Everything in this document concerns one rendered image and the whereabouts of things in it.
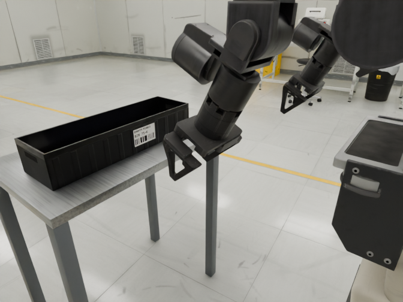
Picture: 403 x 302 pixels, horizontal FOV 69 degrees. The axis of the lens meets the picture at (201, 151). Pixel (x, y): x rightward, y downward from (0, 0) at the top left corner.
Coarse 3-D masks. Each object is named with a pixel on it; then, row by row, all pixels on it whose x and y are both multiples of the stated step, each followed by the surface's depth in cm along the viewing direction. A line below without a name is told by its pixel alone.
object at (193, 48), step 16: (192, 32) 39; (208, 32) 38; (240, 32) 32; (256, 32) 32; (176, 48) 41; (192, 48) 40; (208, 48) 39; (224, 48) 35; (240, 48) 33; (256, 48) 33; (192, 64) 40; (240, 64) 34; (256, 64) 37
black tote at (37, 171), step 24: (96, 120) 103; (120, 120) 111; (144, 120) 98; (168, 120) 108; (24, 144) 80; (48, 144) 91; (72, 144) 80; (96, 144) 86; (120, 144) 93; (144, 144) 101; (24, 168) 87; (48, 168) 76; (72, 168) 82; (96, 168) 88
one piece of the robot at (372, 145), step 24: (384, 120) 59; (360, 144) 49; (384, 144) 49; (360, 168) 42; (384, 168) 41; (360, 192) 43; (384, 192) 41; (336, 216) 47; (360, 216) 45; (384, 216) 42; (360, 240) 46; (384, 240) 44; (384, 264) 45
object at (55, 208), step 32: (0, 160) 95; (128, 160) 95; (160, 160) 95; (0, 192) 97; (32, 192) 79; (64, 192) 79; (96, 192) 79; (64, 224) 72; (64, 256) 75; (32, 288) 116
